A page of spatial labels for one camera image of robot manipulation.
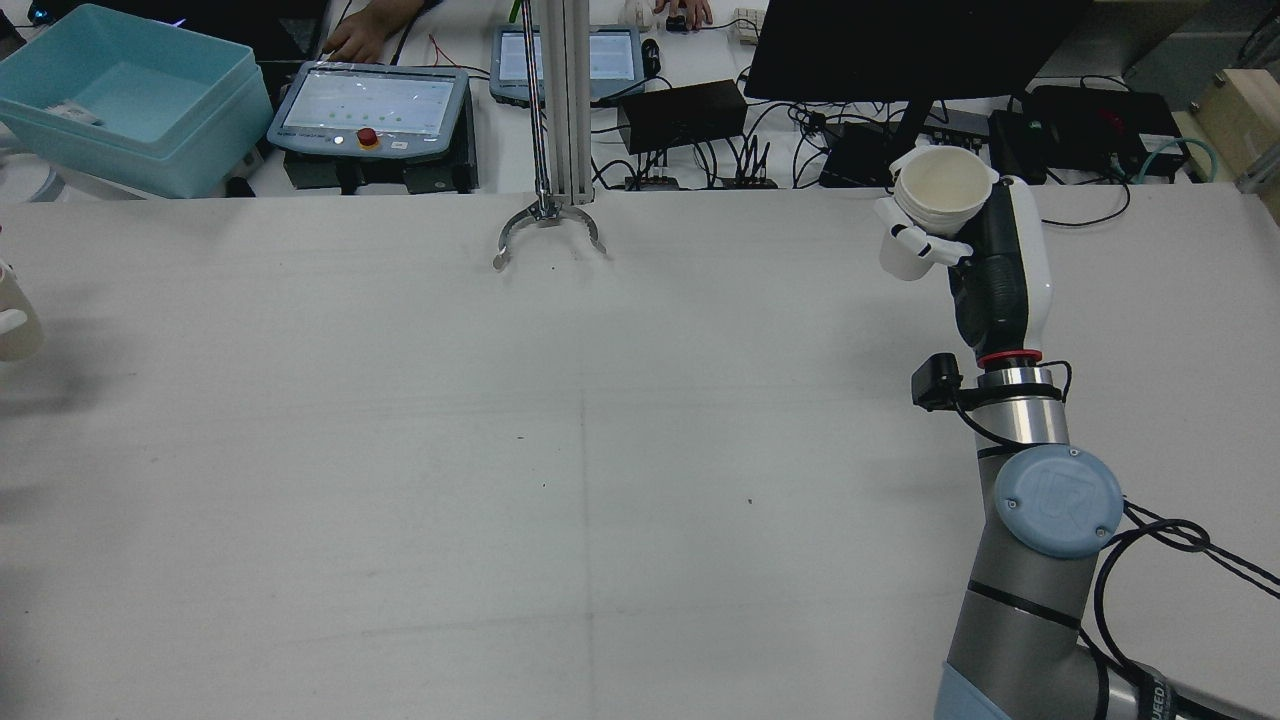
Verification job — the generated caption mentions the bare person hand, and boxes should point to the bare person hand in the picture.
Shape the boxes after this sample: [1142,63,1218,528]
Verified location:
[322,0,426,64]

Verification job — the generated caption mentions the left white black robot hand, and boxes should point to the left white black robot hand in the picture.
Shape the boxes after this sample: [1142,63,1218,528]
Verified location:
[0,262,29,336]

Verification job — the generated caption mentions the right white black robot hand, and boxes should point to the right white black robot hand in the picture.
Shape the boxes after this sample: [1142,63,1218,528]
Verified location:
[875,145,1053,369]

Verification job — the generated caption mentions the beige cup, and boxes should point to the beige cup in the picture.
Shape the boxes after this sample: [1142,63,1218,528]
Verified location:
[0,265,46,363]

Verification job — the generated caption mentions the white paper cup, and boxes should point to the white paper cup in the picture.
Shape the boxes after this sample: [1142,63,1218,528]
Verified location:
[877,147,999,282]

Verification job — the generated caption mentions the teach pendant with red button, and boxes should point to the teach pendant with red button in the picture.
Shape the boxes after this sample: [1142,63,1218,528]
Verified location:
[266,62,471,166]

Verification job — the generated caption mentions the grey teach pendant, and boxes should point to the grey teach pendant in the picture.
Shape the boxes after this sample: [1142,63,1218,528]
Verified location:
[489,24,646,109]

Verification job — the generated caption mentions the black rectangular box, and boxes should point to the black rectangular box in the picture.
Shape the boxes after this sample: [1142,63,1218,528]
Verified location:
[617,80,749,154]

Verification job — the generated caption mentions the small black adapter box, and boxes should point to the small black adapter box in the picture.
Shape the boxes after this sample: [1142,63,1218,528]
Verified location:
[988,108,1048,186]

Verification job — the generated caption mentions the black pendant stand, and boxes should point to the black pendant stand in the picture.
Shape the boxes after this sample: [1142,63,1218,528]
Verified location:
[283,150,479,196]

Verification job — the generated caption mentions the black hub with plugs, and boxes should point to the black hub with plugs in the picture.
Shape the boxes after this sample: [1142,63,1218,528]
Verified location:
[720,140,781,189]

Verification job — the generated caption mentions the wide black device box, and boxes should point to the wide black device box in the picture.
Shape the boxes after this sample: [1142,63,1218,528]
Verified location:
[1022,85,1183,173]

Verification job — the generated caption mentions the light blue plastic bin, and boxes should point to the light blue plastic bin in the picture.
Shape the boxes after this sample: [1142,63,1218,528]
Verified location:
[0,3,274,199]

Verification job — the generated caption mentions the thin metal rod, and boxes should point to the thin metal rod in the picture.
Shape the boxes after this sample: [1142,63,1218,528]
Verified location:
[519,0,553,216]

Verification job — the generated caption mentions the black monitor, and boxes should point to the black monitor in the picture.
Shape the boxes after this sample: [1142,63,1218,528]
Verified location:
[743,0,1096,189]

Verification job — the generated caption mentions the curved metal clamp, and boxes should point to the curved metal clamp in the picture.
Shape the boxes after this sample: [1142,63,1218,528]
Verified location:
[493,195,608,273]

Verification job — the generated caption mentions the light wooden box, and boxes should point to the light wooden box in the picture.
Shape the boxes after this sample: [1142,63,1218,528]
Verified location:
[1190,68,1280,196]

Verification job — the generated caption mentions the thin red wire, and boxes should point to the thin red wire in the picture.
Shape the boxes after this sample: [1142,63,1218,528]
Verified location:
[428,33,493,79]

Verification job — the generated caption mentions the long black table cable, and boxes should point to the long black table cable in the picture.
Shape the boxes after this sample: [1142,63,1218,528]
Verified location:
[1035,175,1133,227]

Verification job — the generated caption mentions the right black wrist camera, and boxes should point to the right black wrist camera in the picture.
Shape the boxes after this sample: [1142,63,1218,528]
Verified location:
[910,353,964,412]

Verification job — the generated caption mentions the white plastic ring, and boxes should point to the white plastic ring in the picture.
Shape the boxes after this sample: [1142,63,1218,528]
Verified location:
[0,150,71,204]

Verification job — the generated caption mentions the aluminium profile post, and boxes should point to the aluminium profile post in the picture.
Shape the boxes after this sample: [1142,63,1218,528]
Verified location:
[535,0,596,206]

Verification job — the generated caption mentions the teal cable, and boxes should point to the teal cable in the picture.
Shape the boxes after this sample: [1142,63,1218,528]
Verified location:
[1138,135,1219,187]

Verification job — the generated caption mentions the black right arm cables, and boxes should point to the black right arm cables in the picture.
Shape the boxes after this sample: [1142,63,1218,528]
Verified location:
[1075,500,1280,720]

